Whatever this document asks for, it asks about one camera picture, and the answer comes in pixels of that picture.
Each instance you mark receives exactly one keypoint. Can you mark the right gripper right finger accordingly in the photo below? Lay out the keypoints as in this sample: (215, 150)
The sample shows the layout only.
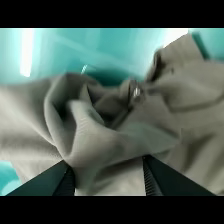
(170, 181)

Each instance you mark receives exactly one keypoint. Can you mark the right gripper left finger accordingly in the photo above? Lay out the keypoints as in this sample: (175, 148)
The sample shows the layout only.
(50, 181)

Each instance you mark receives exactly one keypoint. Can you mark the brown shirt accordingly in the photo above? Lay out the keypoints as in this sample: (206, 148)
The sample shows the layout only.
(110, 133)

